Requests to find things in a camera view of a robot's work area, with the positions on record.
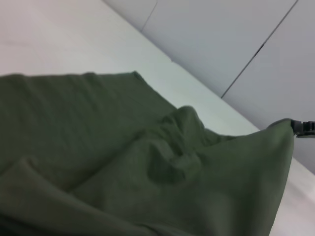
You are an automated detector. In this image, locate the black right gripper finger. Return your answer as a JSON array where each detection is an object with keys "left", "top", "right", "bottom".
[{"left": 290, "top": 119, "right": 315, "bottom": 139}]

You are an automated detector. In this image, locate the dark green printed T-shirt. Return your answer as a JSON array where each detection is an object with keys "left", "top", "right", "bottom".
[{"left": 0, "top": 70, "right": 295, "bottom": 236}]

